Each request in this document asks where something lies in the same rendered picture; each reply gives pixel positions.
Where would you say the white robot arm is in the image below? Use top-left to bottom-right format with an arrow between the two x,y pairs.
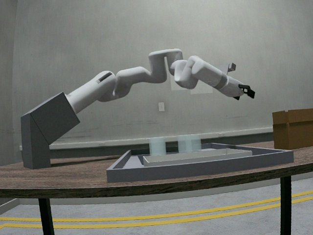
65,48 -> 236,114

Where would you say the brown cardboard box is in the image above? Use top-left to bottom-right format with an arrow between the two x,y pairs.
272,109 -> 313,150

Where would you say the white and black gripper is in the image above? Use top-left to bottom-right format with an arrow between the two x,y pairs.
217,75 -> 255,100

